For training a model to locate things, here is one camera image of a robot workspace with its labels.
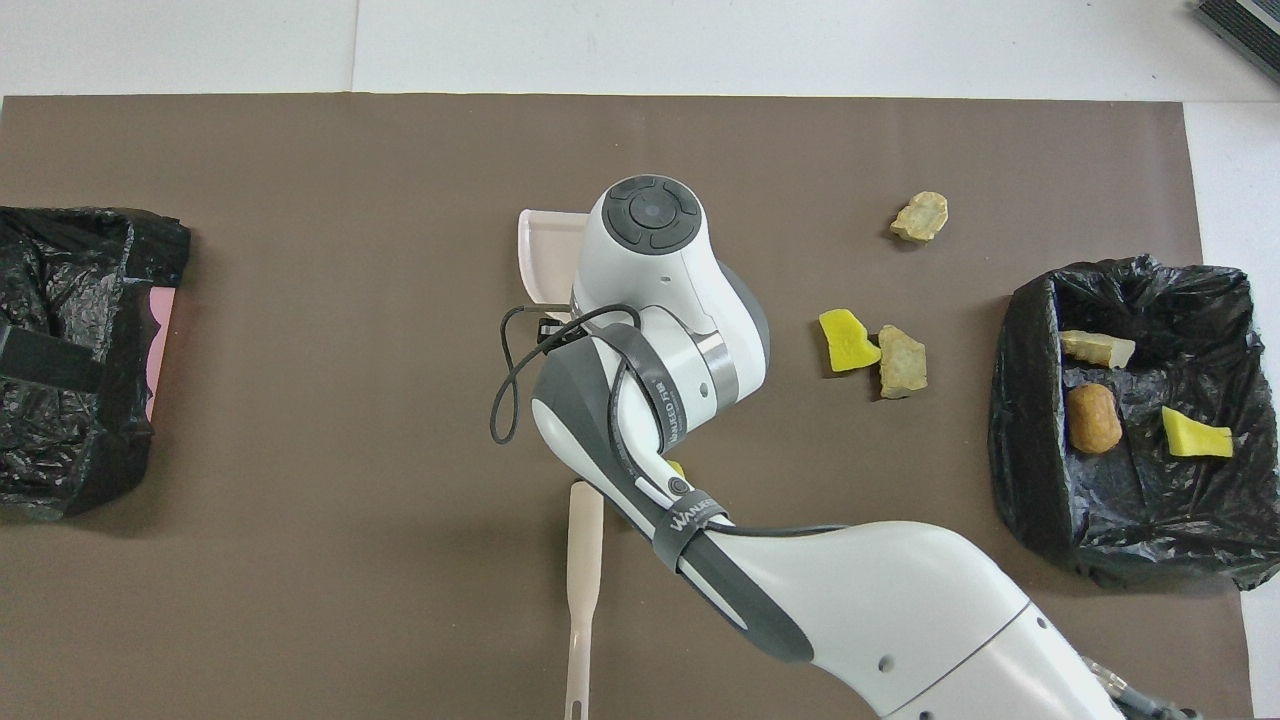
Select beige plastic dustpan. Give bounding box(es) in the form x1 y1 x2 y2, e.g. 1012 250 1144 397
517 208 591 323

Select beige hand brush black bristles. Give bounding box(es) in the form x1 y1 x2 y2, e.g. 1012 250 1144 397
563 481 605 720

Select yellow sponge piece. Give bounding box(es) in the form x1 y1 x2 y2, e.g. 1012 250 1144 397
819 309 883 374

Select beige foam chunk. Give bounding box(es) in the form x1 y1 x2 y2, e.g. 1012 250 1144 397
878 325 928 400

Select tan croissant piece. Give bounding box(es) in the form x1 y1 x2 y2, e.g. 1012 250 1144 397
890 191 949 244

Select pale flaky pastry piece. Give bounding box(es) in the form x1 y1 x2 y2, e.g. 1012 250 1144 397
1060 330 1137 370

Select brown bread roll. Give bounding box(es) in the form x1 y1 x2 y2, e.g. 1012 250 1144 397
1066 383 1124 455

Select small yellow sponge wedge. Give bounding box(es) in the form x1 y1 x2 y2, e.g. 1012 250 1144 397
1161 405 1235 459

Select pink bin with black bag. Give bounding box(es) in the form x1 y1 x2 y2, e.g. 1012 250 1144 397
0 207 191 521

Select bin lined with black bag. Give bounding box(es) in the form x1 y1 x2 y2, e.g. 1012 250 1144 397
988 255 1280 591

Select brown table mat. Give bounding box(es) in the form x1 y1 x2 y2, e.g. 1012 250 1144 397
0 93 1256 720

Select black ridged device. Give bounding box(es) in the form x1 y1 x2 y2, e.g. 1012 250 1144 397
1192 0 1280 86

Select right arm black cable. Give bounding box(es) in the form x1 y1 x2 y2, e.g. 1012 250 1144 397
490 303 851 541

